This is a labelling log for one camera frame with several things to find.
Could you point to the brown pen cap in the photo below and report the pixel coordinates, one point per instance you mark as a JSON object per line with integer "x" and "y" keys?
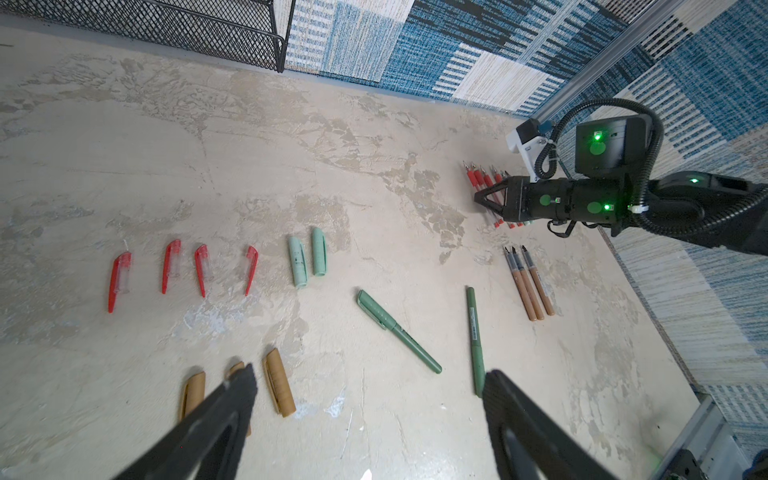
{"x": 192, "y": 395}
{"x": 278, "y": 384}

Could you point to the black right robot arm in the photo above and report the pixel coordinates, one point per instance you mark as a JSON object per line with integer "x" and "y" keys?
{"x": 703, "y": 209}

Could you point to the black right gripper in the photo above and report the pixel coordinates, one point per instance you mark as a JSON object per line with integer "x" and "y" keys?
{"x": 523, "y": 200}

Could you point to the black wire mesh shelf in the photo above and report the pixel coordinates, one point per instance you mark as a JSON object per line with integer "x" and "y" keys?
{"x": 255, "y": 33}

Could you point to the light green cap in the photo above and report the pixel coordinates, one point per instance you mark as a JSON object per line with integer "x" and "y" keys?
{"x": 298, "y": 262}
{"x": 319, "y": 251}

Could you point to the gold marker bottom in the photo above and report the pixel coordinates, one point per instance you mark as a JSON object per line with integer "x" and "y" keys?
{"x": 538, "y": 310}

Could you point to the brown pen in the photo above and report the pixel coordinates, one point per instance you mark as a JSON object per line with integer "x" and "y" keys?
{"x": 533, "y": 272}

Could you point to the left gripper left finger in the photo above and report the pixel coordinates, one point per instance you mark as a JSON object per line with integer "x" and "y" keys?
{"x": 208, "y": 443}

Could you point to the red pen cap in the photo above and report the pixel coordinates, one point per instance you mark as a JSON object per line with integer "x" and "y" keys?
{"x": 170, "y": 264}
{"x": 252, "y": 257}
{"x": 119, "y": 278}
{"x": 201, "y": 258}

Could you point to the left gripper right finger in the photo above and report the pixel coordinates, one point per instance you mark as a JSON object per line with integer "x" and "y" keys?
{"x": 526, "y": 442}

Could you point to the aluminium front rail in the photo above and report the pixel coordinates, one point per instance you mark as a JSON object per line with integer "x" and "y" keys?
{"x": 706, "y": 448}

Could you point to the brown pen diagonal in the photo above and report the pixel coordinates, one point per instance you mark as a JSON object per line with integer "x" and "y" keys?
{"x": 518, "y": 279}

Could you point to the dark green pen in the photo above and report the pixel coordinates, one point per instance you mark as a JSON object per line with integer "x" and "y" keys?
{"x": 477, "y": 358}
{"x": 385, "y": 321}

